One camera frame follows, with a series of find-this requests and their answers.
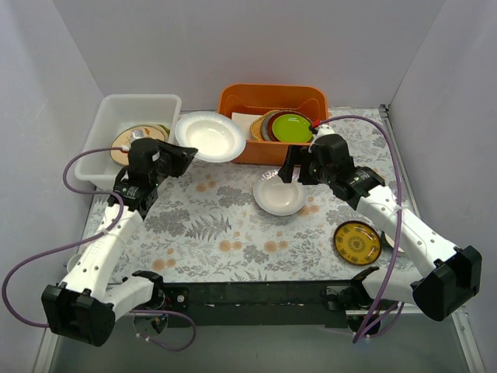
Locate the small white paper plate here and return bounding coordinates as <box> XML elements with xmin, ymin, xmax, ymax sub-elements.
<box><xmin>253</xmin><ymin>169</ymin><xmax>307</xmax><ymax>217</ymax></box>

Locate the large white paper plate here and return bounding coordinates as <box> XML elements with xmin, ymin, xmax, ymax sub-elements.
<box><xmin>175</xmin><ymin>111</ymin><xmax>246</xmax><ymax>163</ymax></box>

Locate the tan bird pattern plate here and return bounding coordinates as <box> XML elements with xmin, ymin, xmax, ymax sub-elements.
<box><xmin>110</xmin><ymin>124</ymin><xmax>165</xmax><ymax>166</ymax></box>

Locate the yellow brown ornate plate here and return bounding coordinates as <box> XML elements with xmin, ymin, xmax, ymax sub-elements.
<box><xmin>332</xmin><ymin>221</ymin><xmax>382</xmax><ymax>267</ymax></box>

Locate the white watermelon pattern plate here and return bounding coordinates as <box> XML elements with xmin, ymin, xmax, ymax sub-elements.
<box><xmin>155</xmin><ymin>124</ymin><xmax>170</xmax><ymax>142</ymax></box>

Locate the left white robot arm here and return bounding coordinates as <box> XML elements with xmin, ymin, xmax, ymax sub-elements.
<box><xmin>41</xmin><ymin>138</ymin><xmax>197</xmax><ymax>347</ymax></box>

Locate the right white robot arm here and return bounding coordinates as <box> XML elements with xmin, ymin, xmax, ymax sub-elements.
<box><xmin>278</xmin><ymin>134</ymin><xmax>482</xmax><ymax>321</ymax></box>

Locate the orange plastic bin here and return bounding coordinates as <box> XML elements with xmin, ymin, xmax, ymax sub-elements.
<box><xmin>217</xmin><ymin>83</ymin><xmax>328</xmax><ymax>166</ymax></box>

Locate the lime green round plate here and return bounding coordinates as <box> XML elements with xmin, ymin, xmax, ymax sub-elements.
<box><xmin>271</xmin><ymin>113</ymin><xmax>314</xmax><ymax>144</ymax></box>

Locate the grey speckled plate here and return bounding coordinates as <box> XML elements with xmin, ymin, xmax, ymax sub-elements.
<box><xmin>260</xmin><ymin>110</ymin><xmax>278</xmax><ymax>141</ymax></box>

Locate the dark red plate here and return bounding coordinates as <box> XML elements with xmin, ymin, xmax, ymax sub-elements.
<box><xmin>266</xmin><ymin>110</ymin><xmax>318</xmax><ymax>144</ymax></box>

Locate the small woven bamboo tray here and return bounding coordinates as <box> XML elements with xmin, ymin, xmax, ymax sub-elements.
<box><xmin>250</xmin><ymin>110</ymin><xmax>277</xmax><ymax>141</ymax></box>

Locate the white paper sheet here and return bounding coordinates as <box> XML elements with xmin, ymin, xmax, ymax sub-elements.
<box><xmin>231</xmin><ymin>113</ymin><xmax>260</xmax><ymax>140</ymax></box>

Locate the white bowl teal rim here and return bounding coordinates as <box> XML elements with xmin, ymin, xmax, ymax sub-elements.
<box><xmin>381</xmin><ymin>232</ymin><xmax>394</xmax><ymax>249</ymax></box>

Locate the white ceramic cup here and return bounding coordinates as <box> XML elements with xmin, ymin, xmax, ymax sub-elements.
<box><xmin>66</xmin><ymin>253</ymin><xmax>82</xmax><ymax>274</ymax></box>

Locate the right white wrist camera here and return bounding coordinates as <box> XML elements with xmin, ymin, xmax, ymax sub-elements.
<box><xmin>309</xmin><ymin>120</ymin><xmax>335</xmax><ymax>144</ymax></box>

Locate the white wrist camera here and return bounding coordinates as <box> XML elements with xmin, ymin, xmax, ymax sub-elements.
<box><xmin>120</xmin><ymin>130</ymin><xmax>147</xmax><ymax>153</ymax></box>
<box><xmin>309</xmin><ymin>120</ymin><xmax>335</xmax><ymax>144</ymax></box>

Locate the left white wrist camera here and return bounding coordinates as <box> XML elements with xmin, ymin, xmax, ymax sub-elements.
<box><xmin>120</xmin><ymin>130</ymin><xmax>147</xmax><ymax>153</ymax></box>

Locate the black aluminium base frame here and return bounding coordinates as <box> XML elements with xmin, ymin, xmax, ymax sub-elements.
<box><xmin>46</xmin><ymin>267</ymin><xmax>467</xmax><ymax>339</ymax></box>

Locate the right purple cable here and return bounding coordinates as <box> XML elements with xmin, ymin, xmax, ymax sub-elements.
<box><xmin>313</xmin><ymin>114</ymin><xmax>405</xmax><ymax>345</ymax></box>

